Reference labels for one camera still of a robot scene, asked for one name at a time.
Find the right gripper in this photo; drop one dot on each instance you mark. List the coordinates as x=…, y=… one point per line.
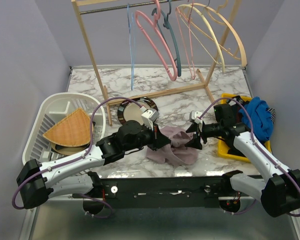
x=195, y=142

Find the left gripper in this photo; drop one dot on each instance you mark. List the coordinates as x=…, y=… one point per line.
x=160, y=138

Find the mauve tank top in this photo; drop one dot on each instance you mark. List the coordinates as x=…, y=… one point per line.
x=175, y=153

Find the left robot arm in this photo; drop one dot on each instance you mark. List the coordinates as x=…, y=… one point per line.
x=37, y=181

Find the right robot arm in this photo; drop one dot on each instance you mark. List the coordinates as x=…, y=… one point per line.
x=278, y=192

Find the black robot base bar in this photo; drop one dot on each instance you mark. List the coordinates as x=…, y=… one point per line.
x=164, y=192

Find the wooden curved hanger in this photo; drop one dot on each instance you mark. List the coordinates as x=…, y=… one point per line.
x=217, y=17

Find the teal plastic hanger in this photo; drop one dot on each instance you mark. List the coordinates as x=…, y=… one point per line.
x=157, y=13

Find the thin pink hanger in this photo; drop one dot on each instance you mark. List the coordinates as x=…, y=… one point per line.
x=188, y=49

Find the cream plastic hanger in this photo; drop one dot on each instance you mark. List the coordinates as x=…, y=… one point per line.
x=219, y=59

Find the yellow plastic bin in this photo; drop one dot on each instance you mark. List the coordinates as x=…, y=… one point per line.
x=223, y=150

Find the dark rimmed ceramic plate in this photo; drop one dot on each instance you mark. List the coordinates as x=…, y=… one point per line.
x=130, y=111

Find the dark navy garment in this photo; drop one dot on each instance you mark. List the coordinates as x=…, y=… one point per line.
x=238, y=118

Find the blue garment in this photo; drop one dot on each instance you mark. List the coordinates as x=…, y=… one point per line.
x=260, y=118

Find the striped black white garment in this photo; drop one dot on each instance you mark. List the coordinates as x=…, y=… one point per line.
x=272, y=112

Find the woven wicker fan tray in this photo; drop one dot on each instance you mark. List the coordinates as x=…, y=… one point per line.
x=71, y=131

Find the white plastic dish rack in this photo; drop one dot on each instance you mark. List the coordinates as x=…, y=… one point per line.
x=52, y=110

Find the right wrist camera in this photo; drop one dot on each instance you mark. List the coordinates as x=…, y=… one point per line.
x=195, y=117

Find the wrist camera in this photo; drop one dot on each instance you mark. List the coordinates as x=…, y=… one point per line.
x=195, y=117
x=149, y=117

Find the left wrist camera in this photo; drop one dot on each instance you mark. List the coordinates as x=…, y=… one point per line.
x=149, y=117

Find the light blue wire hanger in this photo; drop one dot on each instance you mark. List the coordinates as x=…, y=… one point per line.
x=132, y=44

